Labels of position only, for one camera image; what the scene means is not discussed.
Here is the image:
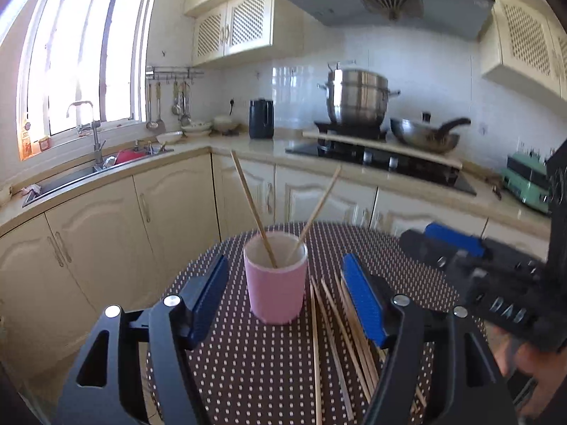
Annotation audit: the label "black glass cooktop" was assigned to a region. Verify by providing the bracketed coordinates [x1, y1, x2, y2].
[286, 139, 478, 196]

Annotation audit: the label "bunch of wooden chopsticks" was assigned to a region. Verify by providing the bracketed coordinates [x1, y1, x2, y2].
[309, 272, 428, 425]

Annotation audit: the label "stacked white dishes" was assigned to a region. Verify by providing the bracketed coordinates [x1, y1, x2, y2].
[181, 120, 212, 137]

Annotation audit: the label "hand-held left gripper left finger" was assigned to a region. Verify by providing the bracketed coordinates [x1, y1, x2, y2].
[55, 254, 230, 425]

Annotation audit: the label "light wooden board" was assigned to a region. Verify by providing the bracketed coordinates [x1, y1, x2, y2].
[302, 129, 464, 170]

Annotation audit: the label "hanging metal skimmer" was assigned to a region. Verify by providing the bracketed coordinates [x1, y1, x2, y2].
[172, 80, 192, 127]

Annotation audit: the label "lattice door wall cabinet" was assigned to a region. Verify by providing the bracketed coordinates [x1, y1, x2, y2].
[481, 0, 567, 98]
[192, 0, 311, 67]

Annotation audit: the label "green countertop appliance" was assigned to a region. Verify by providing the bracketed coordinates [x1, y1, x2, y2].
[500, 151, 552, 215]

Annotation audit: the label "steel wok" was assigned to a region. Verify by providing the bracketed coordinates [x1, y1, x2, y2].
[390, 117, 472, 155]

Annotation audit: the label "grey range hood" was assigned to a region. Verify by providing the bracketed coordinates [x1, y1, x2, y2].
[278, 0, 496, 40]

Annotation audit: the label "steel sink faucet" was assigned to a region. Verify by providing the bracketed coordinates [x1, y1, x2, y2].
[66, 101, 107, 166]

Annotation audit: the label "white ceramic bowl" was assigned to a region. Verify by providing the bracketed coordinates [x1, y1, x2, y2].
[213, 115, 242, 134]

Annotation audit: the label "cream lower kitchen cabinets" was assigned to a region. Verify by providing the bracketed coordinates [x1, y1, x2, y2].
[0, 153, 550, 364]

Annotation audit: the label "orange bottle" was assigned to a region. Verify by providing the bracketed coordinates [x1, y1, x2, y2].
[20, 121, 34, 158]

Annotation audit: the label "metal wall hanging rack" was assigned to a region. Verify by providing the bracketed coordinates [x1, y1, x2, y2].
[146, 66, 204, 83]

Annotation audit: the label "steel kitchen sink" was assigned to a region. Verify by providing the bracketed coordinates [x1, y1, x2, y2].
[22, 148, 173, 206]

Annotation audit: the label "hanging steel spatula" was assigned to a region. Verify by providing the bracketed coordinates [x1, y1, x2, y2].
[155, 82, 168, 134]

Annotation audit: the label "person's right hand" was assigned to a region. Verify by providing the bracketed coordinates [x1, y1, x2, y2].
[489, 330, 567, 419]

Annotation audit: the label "black portable burner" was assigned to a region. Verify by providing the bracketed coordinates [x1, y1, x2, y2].
[314, 120, 391, 140]

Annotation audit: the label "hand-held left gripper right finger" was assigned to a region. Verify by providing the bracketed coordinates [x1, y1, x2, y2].
[342, 253, 519, 425]

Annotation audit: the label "brown dotted tablecloth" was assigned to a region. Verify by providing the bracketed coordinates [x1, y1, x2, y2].
[146, 220, 488, 425]

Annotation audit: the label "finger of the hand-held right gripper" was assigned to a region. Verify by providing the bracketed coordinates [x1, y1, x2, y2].
[400, 229, 477, 275]
[424, 223, 488, 256]

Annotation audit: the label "kitchen window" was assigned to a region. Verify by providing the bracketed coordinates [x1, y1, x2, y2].
[18, 0, 160, 160]

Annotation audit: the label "light wooden chopstick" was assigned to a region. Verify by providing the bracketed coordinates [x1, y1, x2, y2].
[288, 165, 342, 264]
[230, 151, 277, 268]

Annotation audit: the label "pink cup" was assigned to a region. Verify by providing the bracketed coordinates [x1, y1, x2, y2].
[243, 229, 308, 325]

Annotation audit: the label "beige kitchen countertop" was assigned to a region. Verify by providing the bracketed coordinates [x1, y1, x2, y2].
[0, 133, 552, 235]

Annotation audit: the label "black kettle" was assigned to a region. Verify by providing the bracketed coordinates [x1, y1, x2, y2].
[248, 98, 275, 140]

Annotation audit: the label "steel steamer pot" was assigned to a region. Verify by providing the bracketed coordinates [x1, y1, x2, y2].
[316, 59, 402, 127]

